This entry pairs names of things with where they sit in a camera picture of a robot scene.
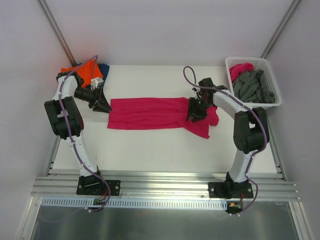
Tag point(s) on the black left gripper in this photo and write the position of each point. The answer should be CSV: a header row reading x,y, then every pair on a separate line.
x,y
97,99

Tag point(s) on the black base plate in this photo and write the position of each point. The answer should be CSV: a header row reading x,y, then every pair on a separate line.
x,y
224,190
95,187

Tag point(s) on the corner metal post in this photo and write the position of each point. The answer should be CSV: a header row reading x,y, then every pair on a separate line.
x,y
57,31
293,7

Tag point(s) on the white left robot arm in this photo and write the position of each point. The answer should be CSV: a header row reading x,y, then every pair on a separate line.
x,y
66,120

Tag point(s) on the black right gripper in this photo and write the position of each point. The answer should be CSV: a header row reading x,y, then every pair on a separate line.
x,y
197,105

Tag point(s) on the white slotted cable duct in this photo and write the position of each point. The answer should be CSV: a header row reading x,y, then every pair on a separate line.
x,y
134,203

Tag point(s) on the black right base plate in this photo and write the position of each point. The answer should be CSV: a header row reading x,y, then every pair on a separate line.
x,y
224,190

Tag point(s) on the folded blue t shirt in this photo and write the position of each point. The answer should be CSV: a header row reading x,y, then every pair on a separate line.
x,y
104,69

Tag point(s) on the left corner metal post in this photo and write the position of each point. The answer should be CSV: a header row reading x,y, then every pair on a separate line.
x,y
57,31

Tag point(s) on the aluminium mounting rail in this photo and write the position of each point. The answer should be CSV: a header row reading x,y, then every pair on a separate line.
x,y
165,185

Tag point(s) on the magenta t shirt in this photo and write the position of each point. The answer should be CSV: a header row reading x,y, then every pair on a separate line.
x,y
238,69
153,113

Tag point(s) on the right corner metal post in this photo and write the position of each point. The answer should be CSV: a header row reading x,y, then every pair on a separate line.
x,y
293,7

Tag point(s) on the white plastic laundry basket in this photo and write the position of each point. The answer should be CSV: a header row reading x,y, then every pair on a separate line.
x,y
260,64

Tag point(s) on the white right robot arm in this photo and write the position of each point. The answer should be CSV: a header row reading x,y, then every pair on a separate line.
x,y
250,130

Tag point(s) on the grey t shirts in basket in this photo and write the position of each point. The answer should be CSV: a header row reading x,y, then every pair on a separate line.
x,y
251,87

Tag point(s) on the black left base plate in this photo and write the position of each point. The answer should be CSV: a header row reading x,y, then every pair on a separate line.
x,y
95,187

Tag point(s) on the magenta t shirt in basket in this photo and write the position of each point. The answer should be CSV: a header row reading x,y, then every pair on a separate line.
x,y
238,69

